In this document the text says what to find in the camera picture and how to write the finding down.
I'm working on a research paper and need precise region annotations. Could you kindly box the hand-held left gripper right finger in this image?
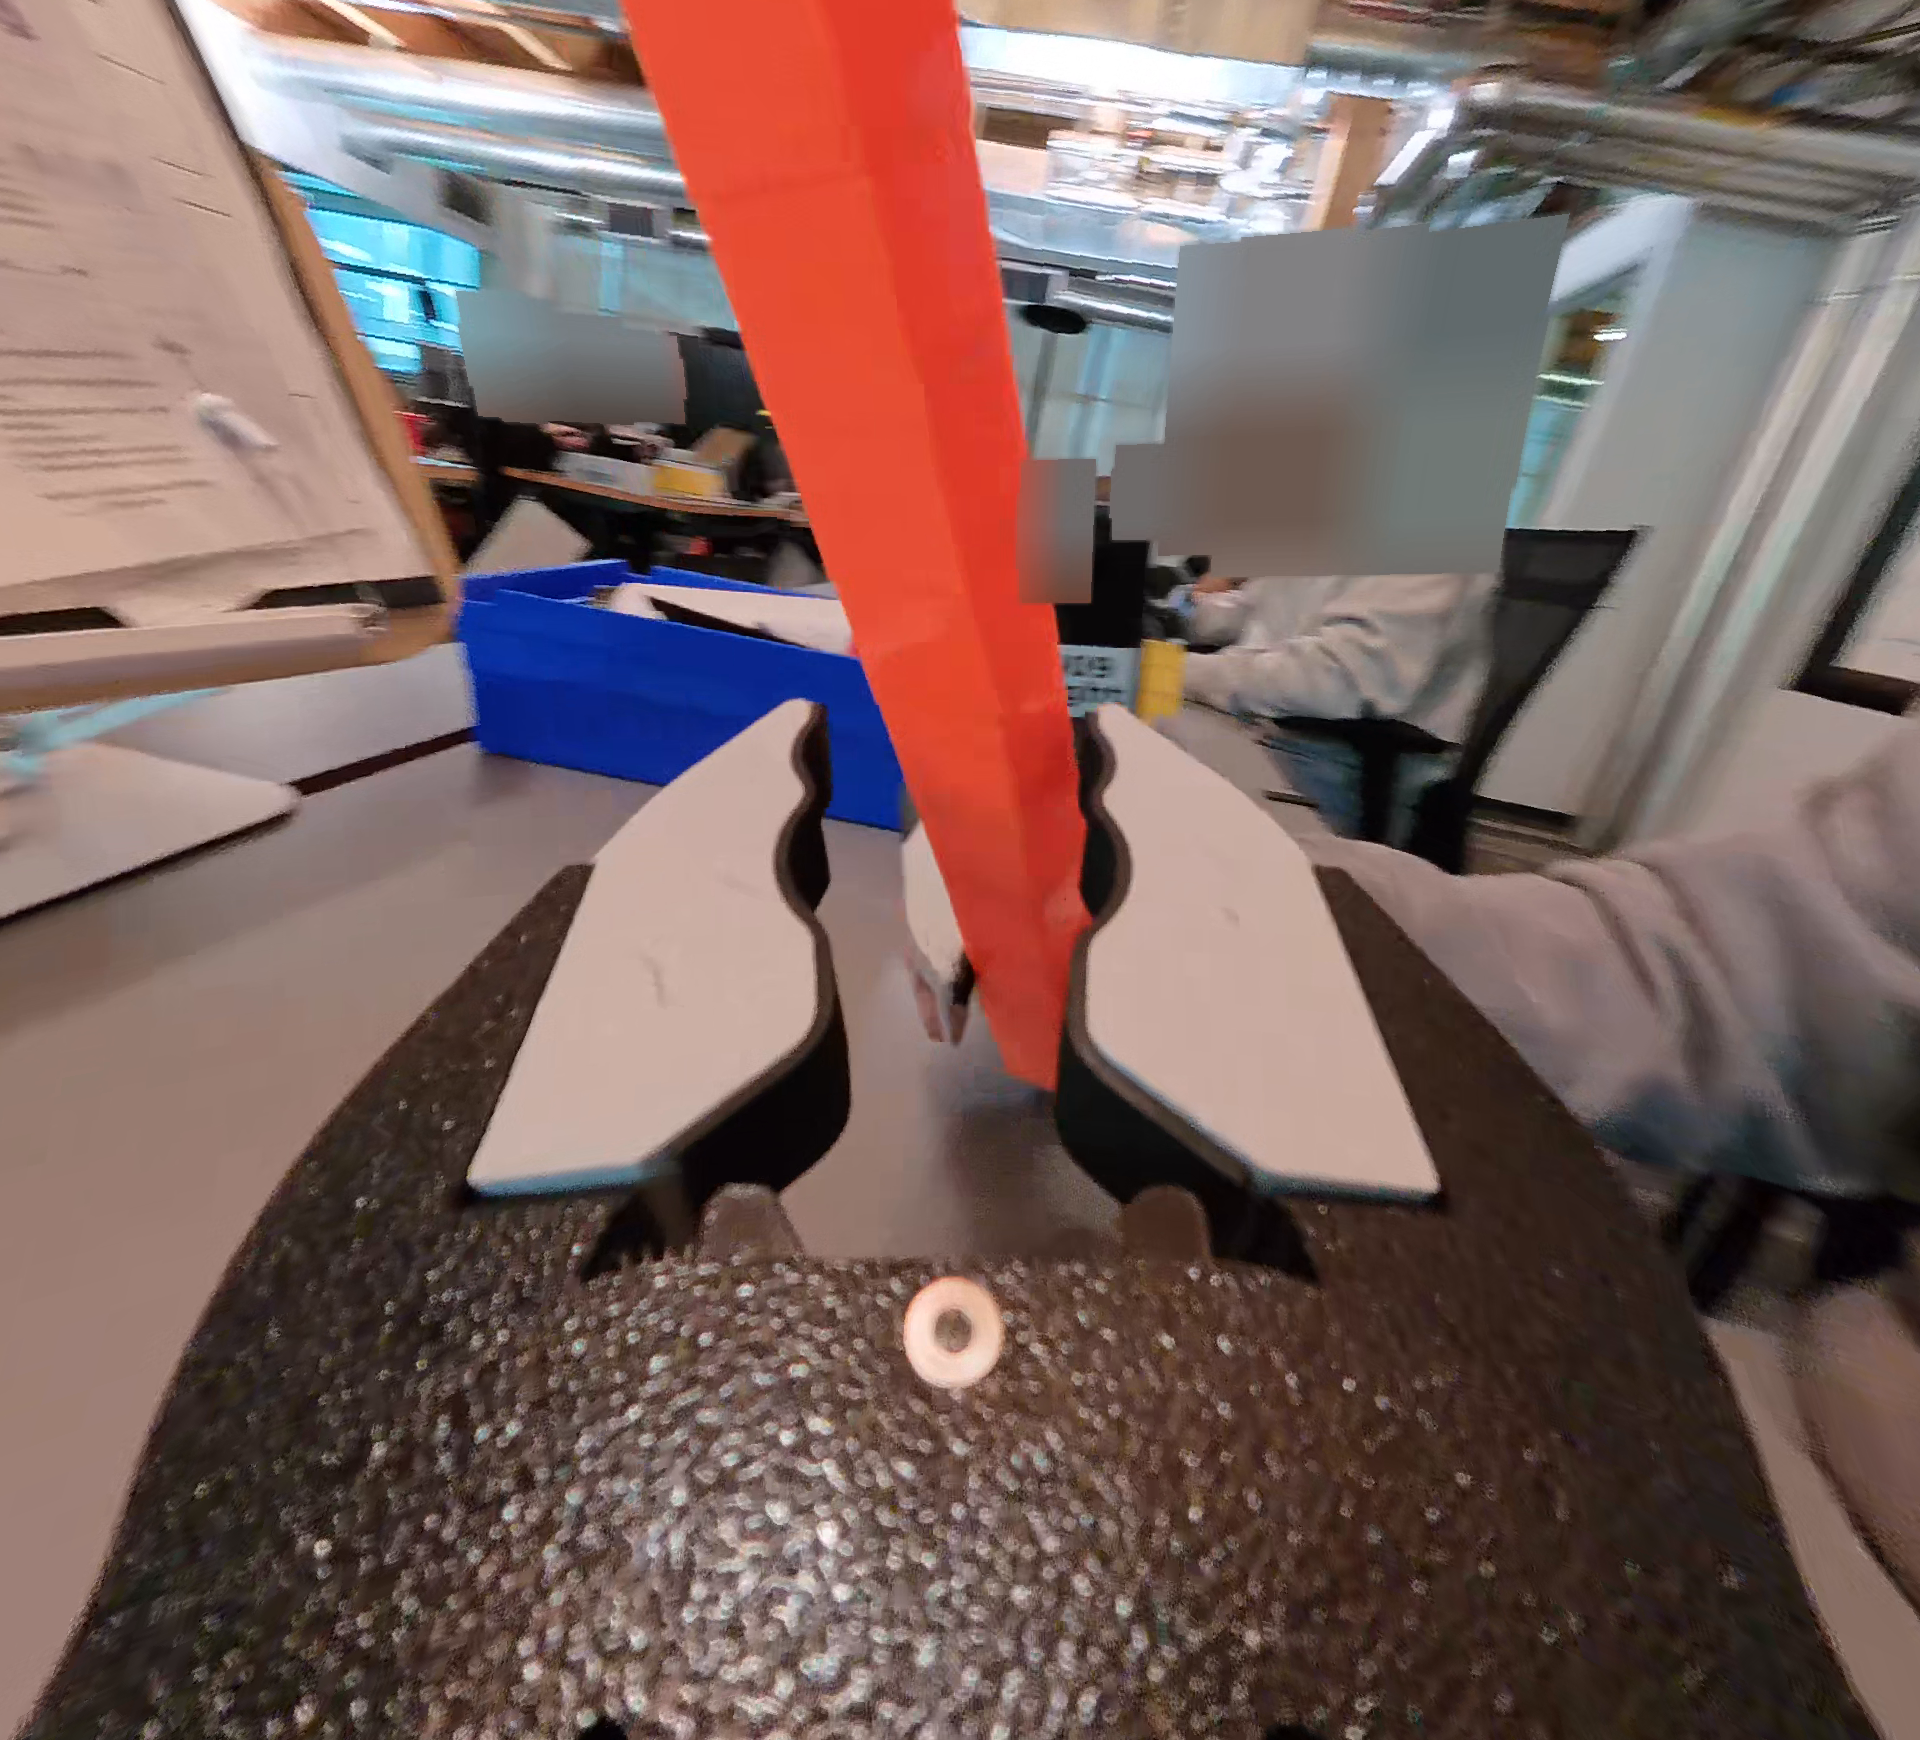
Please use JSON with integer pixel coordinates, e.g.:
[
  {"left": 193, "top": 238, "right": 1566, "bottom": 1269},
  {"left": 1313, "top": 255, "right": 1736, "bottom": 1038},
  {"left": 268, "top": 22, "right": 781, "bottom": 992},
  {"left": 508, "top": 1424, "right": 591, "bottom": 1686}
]
[{"left": 1058, "top": 707, "right": 1445, "bottom": 1203}]

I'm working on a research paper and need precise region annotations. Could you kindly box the blue plastic bin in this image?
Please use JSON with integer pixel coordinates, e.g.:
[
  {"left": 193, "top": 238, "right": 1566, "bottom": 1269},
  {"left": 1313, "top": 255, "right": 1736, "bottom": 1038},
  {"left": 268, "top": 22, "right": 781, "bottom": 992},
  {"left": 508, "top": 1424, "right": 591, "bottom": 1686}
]
[{"left": 456, "top": 559, "right": 906, "bottom": 833}]

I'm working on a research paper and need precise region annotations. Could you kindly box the grey desk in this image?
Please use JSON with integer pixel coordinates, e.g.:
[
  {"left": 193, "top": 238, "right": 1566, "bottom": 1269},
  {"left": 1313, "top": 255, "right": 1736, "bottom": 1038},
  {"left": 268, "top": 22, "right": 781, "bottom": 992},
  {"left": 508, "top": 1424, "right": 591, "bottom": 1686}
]
[{"left": 0, "top": 683, "right": 1920, "bottom": 1740}]

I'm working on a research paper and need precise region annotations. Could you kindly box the person's right forearm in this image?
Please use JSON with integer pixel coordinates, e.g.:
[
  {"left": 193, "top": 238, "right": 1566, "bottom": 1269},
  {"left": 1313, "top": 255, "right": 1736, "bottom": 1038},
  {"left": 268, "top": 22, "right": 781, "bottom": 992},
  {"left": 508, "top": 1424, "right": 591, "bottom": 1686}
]
[{"left": 1305, "top": 720, "right": 1920, "bottom": 1209}]

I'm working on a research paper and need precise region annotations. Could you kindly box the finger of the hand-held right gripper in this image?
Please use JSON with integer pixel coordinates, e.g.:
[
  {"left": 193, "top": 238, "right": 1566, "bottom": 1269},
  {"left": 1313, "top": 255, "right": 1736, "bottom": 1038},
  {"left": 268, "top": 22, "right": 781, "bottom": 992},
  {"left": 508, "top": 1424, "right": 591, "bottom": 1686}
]
[{"left": 899, "top": 823, "right": 975, "bottom": 1045}]

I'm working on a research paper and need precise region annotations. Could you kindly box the white instruction sheet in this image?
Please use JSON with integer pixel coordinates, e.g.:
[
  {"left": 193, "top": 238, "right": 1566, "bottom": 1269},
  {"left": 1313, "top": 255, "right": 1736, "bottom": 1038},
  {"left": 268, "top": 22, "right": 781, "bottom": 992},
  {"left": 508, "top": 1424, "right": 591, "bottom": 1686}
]
[{"left": 0, "top": 0, "right": 429, "bottom": 601}]

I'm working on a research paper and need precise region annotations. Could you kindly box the black office chair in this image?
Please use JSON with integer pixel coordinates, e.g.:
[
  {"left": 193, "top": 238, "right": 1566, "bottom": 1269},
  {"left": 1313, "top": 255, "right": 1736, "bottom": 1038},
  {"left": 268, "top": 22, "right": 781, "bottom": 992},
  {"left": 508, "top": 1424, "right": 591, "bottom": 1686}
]
[{"left": 1402, "top": 525, "right": 1640, "bottom": 875}]

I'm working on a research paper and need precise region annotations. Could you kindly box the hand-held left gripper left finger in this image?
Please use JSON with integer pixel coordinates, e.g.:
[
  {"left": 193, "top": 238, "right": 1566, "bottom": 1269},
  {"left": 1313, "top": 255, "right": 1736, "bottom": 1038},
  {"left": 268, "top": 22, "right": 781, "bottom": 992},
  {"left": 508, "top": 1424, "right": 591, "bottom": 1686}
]
[{"left": 465, "top": 700, "right": 849, "bottom": 1200}]

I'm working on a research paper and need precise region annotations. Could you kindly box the orange segmented bar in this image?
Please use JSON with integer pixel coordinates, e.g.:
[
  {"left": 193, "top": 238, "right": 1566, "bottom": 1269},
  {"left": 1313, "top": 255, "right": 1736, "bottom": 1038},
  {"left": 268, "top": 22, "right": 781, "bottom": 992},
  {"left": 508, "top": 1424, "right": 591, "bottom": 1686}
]
[{"left": 582, "top": 0, "right": 1095, "bottom": 1095}]

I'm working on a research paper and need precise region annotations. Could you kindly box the wooden document stand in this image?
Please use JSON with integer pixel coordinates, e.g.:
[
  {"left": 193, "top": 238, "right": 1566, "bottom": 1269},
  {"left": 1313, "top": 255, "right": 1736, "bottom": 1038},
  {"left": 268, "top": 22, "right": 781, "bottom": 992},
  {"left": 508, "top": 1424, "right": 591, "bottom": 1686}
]
[{"left": 0, "top": 0, "right": 465, "bottom": 926}]

